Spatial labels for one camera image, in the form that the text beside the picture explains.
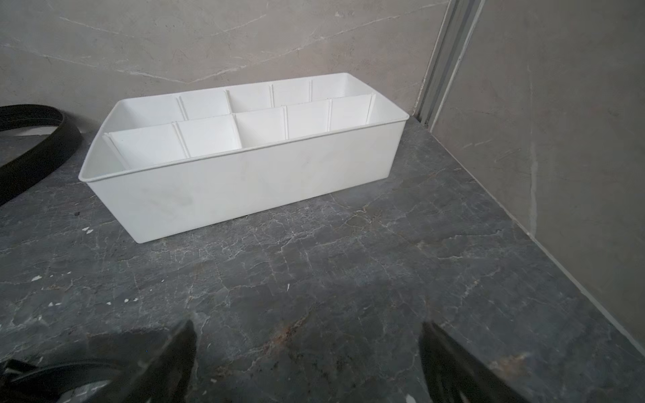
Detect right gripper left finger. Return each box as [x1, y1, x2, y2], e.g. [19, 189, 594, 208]
[95, 319, 198, 402]

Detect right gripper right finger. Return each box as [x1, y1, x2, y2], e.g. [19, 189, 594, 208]
[418, 321, 527, 403]

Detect long black leather belt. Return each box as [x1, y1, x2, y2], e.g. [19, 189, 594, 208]
[1, 104, 82, 205]

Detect white divided storage box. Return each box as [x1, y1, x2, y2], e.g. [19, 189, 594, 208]
[79, 73, 409, 243]

